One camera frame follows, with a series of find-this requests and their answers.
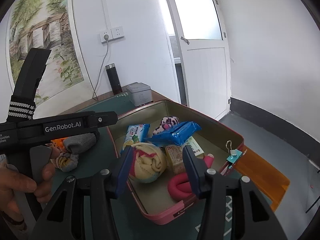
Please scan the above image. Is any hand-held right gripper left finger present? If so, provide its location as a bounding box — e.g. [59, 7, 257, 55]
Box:
[29, 145, 134, 240]

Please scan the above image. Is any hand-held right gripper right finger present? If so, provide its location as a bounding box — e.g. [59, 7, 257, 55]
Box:
[182, 145, 292, 240]

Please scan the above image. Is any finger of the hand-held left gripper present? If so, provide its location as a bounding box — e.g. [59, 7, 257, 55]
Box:
[86, 111, 118, 130]
[75, 127, 100, 143]

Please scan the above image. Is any grey sock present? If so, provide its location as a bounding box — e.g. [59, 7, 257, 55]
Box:
[62, 133, 97, 154]

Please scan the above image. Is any pink foam tube knot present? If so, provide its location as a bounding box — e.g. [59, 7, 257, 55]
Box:
[167, 154, 214, 200]

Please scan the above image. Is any small yellow carton box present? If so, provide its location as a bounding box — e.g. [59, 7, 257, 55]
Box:
[165, 144, 187, 174]

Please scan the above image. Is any green and white box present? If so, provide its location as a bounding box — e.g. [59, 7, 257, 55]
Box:
[186, 136, 204, 157]

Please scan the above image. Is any cream pink towel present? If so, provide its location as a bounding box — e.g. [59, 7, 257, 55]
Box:
[129, 142, 167, 183]

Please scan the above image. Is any blue white snack packet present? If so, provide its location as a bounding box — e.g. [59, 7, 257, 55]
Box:
[120, 124, 150, 155]

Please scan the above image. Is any blue plastic packet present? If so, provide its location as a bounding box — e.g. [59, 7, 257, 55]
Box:
[147, 121, 202, 147]

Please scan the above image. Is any red tin container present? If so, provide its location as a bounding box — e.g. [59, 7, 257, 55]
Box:
[106, 99, 245, 225]

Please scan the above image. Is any pink leopard print sock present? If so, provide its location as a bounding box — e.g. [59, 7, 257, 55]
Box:
[153, 116, 180, 137]

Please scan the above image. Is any person's left forearm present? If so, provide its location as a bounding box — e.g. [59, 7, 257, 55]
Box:
[0, 210, 28, 233]

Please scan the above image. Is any person's left hand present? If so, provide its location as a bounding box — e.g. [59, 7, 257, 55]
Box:
[0, 150, 57, 214]

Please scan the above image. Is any orange embossed cube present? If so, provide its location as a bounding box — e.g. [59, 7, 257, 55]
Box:
[51, 140, 64, 153]

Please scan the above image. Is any grey and yellow sock ball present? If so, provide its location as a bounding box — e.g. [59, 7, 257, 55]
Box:
[55, 151, 80, 172]

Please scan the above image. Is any black thermos bottle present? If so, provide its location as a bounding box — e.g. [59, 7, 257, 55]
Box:
[105, 63, 122, 95]

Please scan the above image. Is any grey lidded box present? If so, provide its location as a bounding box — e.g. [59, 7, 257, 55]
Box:
[126, 82, 152, 107]

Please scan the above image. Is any teal binder clip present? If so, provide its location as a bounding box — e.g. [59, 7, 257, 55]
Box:
[226, 140, 244, 165]

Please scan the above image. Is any orange transparent plastic sheet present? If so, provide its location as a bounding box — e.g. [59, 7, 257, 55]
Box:
[224, 144, 290, 212]

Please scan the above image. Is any white door with glass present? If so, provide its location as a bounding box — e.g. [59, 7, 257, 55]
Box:
[160, 0, 232, 120]

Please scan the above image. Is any grey power cable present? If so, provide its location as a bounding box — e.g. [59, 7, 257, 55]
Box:
[92, 39, 110, 99]

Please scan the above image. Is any landscape wall painting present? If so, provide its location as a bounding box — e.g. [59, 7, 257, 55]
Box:
[5, 0, 84, 107]

